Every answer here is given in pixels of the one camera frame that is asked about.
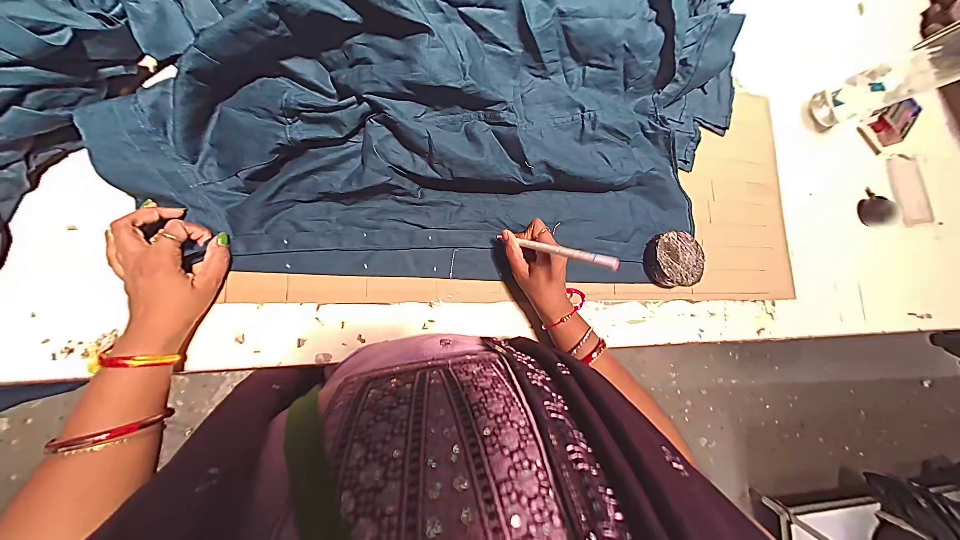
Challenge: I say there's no clear plastic bottle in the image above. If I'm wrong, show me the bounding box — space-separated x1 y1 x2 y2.
808 45 960 130

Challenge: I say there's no person's left forearm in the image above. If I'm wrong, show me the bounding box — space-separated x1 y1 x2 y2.
0 346 183 540

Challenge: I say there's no person's right hand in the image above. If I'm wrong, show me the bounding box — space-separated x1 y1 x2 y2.
498 218 575 330

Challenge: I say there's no person's body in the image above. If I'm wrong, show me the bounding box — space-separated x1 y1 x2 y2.
86 333 777 540

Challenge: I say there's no small black round object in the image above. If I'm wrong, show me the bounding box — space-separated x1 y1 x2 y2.
857 188 900 228

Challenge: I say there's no small red box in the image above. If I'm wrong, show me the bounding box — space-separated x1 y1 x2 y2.
857 98 924 156

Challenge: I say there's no white and pink marking pen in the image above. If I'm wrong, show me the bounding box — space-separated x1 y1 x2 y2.
498 234 621 272

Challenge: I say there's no person's left hand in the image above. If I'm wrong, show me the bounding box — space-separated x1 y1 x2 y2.
105 199 232 358

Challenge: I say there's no pale translucent rectangular strip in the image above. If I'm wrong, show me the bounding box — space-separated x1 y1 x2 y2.
886 154 935 228

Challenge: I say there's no black plastic bag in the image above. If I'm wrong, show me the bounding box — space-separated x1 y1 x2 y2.
862 470 960 537

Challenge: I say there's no dark brown object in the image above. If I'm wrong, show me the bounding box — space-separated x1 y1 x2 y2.
921 0 960 40

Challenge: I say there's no crumpled blue fabric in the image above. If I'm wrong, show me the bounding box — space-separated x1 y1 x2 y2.
0 0 226 270

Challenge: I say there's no blue fabric garment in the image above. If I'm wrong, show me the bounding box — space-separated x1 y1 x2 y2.
73 0 747 285

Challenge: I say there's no brown cardboard sheet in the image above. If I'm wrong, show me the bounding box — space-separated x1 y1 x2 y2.
216 91 797 305

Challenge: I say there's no metal frame stand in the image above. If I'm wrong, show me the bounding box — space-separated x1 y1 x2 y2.
750 486 960 540

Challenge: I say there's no person's right forearm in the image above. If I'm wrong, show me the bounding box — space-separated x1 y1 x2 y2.
541 288 699 470

